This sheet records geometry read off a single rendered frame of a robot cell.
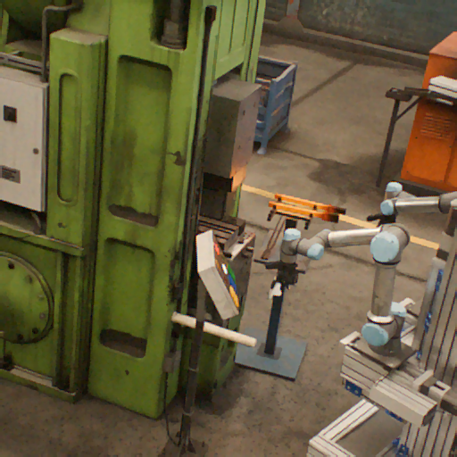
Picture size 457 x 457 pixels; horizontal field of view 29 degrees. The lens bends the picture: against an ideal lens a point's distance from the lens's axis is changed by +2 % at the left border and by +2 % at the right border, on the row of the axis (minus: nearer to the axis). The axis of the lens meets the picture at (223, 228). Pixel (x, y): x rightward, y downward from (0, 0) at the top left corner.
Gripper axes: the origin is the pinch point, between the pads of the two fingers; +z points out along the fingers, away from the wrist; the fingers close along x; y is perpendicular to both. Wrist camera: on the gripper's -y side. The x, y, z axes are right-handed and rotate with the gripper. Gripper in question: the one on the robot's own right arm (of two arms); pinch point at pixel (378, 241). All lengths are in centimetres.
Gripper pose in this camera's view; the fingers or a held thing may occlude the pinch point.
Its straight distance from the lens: 484.5
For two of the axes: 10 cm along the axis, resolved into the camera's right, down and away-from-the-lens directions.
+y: 7.4, 3.8, -5.5
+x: 6.6, -2.8, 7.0
